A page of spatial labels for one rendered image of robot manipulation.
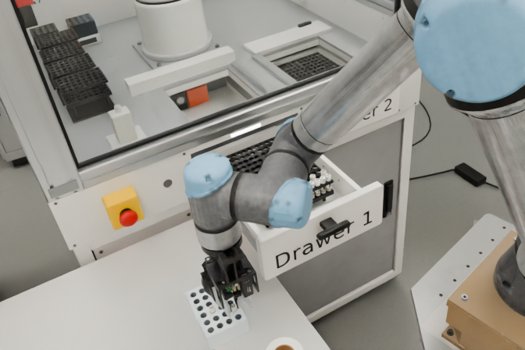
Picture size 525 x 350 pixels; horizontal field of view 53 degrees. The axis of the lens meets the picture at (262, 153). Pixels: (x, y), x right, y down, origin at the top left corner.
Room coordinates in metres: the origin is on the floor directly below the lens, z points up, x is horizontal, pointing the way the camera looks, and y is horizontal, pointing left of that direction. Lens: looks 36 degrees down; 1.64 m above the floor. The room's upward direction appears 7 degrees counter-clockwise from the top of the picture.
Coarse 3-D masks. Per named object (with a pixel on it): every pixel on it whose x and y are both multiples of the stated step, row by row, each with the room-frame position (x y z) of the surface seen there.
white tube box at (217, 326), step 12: (192, 300) 0.68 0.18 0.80; (204, 300) 0.68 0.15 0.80; (228, 300) 0.67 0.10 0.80; (192, 312) 0.68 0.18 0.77; (204, 312) 0.65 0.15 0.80; (216, 312) 0.65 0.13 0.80; (240, 312) 0.64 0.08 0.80; (204, 324) 0.62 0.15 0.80; (216, 324) 0.62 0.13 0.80; (228, 324) 0.62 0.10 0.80; (240, 324) 0.62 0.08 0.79; (204, 336) 0.61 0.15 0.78; (216, 336) 0.60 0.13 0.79; (228, 336) 0.61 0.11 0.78
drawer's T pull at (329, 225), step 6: (324, 222) 0.74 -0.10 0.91; (330, 222) 0.74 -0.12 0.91; (342, 222) 0.73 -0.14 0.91; (348, 222) 0.73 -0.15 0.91; (324, 228) 0.73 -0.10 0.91; (330, 228) 0.72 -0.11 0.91; (336, 228) 0.72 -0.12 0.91; (342, 228) 0.72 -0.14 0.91; (318, 234) 0.71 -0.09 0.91; (324, 234) 0.71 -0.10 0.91; (330, 234) 0.71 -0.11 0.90
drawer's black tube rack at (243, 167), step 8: (256, 144) 1.05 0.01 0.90; (264, 144) 1.04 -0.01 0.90; (272, 144) 1.04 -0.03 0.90; (240, 152) 1.02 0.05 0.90; (248, 152) 1.02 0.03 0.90; (256, 152) 1.01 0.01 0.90; (264, 152) 1.01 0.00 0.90; (232, 160) 1.00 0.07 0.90; (240, 160) 0.99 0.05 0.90; (248, 160) 0.99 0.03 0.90; (256, 160) 0.98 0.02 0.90; (240, 168) 0.96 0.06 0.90; (248, 168) 0.96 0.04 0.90; (256, 168) 0.95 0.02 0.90; (320, 176) 0.90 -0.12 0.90; (320, 192) 0.87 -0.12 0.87; (328, 192) 0.87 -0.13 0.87; (312, 200) 0.85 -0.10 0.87
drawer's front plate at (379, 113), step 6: (396, 90) 1.22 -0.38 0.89; (390, 96) 1.22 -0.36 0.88; (396, 96) 1.23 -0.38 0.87; (384, 102) 1.21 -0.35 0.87; (396, 102) 1.23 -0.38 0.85; (378, 108) 1.20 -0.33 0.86; (384, 108) 1.21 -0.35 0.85; (396, 108) 1.23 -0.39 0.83; (372, 114) 1.19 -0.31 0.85; (378, 114) 1.20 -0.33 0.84; (384, 114) 1.21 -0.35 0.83; (390, 114) 1.22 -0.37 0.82; (366, 120) 1.18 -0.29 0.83; (372, 120) 1.19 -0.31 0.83; (360, 126) 1.18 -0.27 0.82; (348, 132) 1.16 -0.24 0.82
